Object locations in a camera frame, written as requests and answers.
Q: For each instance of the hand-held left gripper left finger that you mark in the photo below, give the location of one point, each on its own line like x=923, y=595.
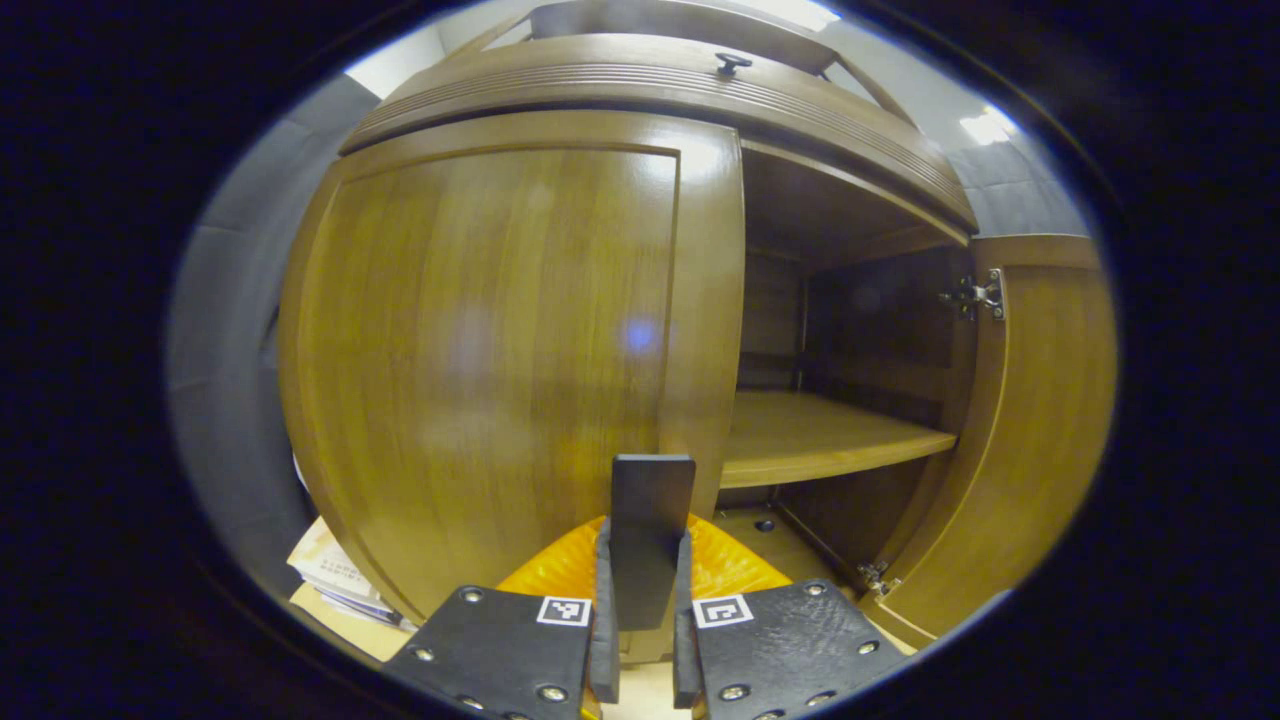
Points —
x=500, y=650

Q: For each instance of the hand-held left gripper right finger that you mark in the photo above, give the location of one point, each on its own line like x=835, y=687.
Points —
x=790, y=650

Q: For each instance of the wooden shoe cabinet door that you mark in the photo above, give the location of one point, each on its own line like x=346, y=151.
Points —
x=480, y=330
x=1040, y=430

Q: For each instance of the wooden double-door shoe cabinet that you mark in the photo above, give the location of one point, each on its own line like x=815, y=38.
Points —
x=870, y=330

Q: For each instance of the metal door hinge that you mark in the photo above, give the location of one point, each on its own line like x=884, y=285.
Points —
x=975, y=295
x=878, y=578

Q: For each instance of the white book under beige book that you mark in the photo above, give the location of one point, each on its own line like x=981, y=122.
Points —
x=375, y=615

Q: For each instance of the beige cover book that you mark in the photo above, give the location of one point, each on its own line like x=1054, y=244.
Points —
x=335, y=570

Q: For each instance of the wooden inner shelf board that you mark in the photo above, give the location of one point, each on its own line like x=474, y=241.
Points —
x=810, y=435

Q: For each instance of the small ceiling light panel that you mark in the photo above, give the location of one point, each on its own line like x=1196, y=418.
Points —
x=988, y=126

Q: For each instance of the black drawer knob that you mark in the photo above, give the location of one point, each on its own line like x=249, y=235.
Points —
x=732, y=64

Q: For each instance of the large ceiling light panel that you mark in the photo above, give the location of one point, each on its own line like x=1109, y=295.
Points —
x=800, y=10

